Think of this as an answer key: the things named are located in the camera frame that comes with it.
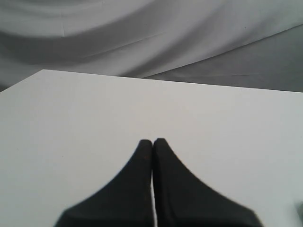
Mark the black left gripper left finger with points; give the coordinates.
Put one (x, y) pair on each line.
(126, 201)

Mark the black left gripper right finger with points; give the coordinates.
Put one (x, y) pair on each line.
(182, 200)

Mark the grey backdrop cloth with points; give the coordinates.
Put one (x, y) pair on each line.
(241, 43)

